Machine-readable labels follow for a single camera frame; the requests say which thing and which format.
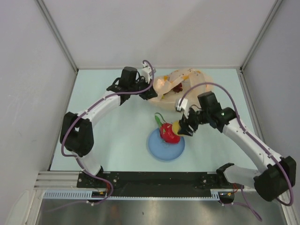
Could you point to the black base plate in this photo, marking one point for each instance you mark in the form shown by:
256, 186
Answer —
166, 184

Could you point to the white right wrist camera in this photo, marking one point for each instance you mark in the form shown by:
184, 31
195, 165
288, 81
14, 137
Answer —
182, 106

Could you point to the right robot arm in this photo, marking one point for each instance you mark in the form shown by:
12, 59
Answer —
274, 175

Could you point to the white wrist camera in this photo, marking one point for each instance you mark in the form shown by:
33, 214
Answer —
182, 106
147, 73

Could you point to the translucent orange plastic bag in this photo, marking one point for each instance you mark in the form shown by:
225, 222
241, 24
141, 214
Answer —
189, 77

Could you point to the red fake dragon fruit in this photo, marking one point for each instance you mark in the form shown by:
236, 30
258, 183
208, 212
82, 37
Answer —
165, 130

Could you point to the yellow fake pear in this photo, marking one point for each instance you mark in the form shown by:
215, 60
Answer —
176, 128

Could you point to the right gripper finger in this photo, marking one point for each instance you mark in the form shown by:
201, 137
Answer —
183, 123
185, 131

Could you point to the dark red fake cherries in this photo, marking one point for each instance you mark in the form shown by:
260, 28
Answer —
178, 88

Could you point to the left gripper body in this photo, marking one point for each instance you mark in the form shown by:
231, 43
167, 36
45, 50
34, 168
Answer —
142, 85

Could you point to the blue plastic plate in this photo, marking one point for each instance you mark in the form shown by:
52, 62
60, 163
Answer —
162, 150

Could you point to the aluminium frame rail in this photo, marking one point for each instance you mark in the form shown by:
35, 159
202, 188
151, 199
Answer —
59, 180

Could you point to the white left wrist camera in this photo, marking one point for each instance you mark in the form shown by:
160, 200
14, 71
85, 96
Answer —
147, 73

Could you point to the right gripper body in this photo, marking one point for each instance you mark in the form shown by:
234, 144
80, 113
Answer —
200, 116

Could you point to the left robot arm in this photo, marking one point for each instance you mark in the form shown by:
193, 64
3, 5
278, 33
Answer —
77, 136

